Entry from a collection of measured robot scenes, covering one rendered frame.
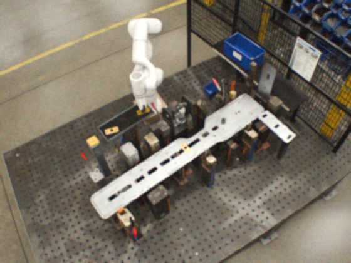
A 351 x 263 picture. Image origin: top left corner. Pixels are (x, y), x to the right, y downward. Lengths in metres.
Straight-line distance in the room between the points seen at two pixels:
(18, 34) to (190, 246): 4.15
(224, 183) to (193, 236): 0.46
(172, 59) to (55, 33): 1.84
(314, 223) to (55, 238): 2.24
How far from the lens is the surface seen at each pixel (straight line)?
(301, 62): 2.52
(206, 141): 2.26
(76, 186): 2.56
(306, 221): 3.24
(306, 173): 2.62
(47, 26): 5.31
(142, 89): 1.99
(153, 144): 2.17
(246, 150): 2.44
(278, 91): 2.59
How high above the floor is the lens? 2.89
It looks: 56 degrees down
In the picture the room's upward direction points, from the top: 3 degrees counter-clockwise
